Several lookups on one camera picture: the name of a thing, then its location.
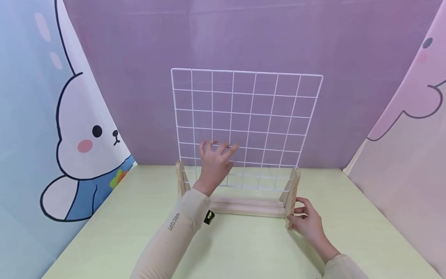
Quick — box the person's right hand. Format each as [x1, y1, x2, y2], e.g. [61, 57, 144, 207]
[288, 197, 341, 264]

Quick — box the person's left hand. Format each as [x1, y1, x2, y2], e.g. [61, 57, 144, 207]
[192, 140, 240, 197]

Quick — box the light wooden stand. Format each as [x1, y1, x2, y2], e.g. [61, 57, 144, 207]
[175, 160, 302, 231]

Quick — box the person's right forearm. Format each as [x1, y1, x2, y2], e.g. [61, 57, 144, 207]
[322, 253, 371, 279]

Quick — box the white wire grid panel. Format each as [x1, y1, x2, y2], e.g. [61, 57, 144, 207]
[170, 68, 324, 193]

